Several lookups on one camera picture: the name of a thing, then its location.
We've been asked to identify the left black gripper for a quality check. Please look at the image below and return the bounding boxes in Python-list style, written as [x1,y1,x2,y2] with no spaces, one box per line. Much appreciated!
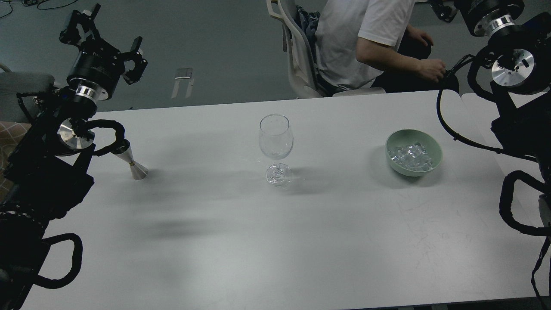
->
[59,3,148,100]

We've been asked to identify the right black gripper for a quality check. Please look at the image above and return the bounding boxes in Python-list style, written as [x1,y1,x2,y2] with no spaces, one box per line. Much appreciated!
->
[428,0,525,37]

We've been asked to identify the steel cocktail jigger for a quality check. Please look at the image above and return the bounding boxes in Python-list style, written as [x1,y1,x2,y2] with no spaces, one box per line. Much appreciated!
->
[112,139,149,180]

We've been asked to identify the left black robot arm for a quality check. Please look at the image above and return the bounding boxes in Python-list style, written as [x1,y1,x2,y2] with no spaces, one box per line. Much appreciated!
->
[0,4,148,310]

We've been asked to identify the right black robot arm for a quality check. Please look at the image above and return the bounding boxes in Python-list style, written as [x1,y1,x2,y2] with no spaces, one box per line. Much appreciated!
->
[436,0,551,275]

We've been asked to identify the clear ice cubes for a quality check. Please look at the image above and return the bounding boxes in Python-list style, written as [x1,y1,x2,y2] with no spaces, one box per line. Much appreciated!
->
[387,143,435,171]

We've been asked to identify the clear wine glass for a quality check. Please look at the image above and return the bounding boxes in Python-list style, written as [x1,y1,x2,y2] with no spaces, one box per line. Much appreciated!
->
[258,114,294,186]

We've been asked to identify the person's right hand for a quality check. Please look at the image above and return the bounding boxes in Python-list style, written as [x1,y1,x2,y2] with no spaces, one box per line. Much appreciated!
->
[415,59,446,83]

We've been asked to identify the metal floor plate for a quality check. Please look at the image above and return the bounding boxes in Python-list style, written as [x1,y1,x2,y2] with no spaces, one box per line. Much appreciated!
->
[171,67,195,99]

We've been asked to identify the person in white shirt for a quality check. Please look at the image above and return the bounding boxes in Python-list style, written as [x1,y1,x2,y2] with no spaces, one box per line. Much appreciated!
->
[315,0,459,96]

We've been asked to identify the checkered beige cushion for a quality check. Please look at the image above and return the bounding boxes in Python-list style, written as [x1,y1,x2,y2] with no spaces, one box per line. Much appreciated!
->
[0,121,31,202]

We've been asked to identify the green ceramic bowl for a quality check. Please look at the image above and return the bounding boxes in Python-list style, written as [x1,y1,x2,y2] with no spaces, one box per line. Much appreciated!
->
[384,129,443,177]

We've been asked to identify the white office chair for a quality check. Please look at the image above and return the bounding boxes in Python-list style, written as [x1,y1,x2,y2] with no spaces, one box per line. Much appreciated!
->
[266,0,386,99]

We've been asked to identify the black floor cables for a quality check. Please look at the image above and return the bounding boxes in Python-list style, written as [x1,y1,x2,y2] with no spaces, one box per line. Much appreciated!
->
[0,0,80,19]

